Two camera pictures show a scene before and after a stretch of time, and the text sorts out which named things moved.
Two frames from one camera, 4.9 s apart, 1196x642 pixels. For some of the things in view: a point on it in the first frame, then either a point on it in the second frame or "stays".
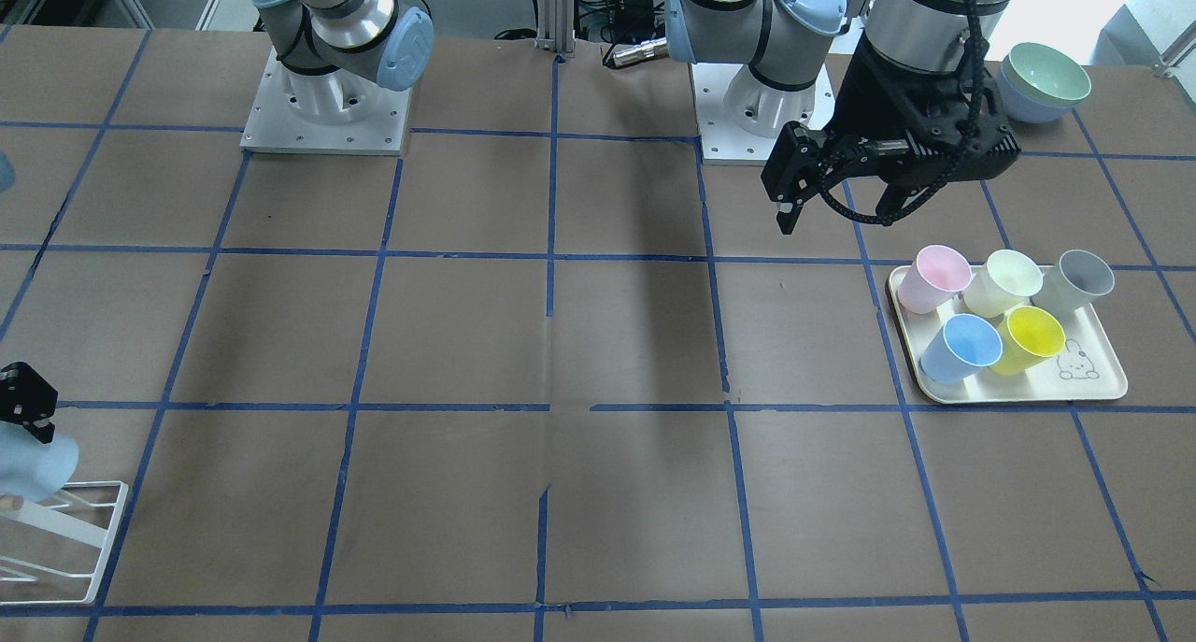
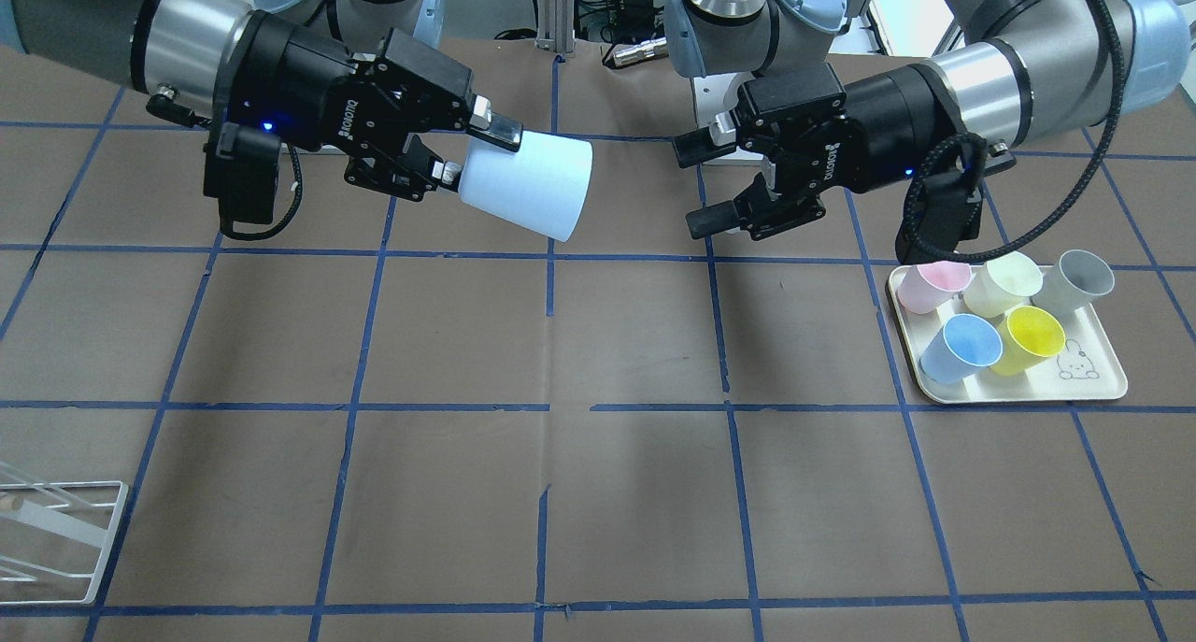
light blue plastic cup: x=31 y=469 to x=544 y=184
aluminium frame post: x=556 y=10 stays
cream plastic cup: x=1009 y=278 stays
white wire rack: x=52 y=522 stays
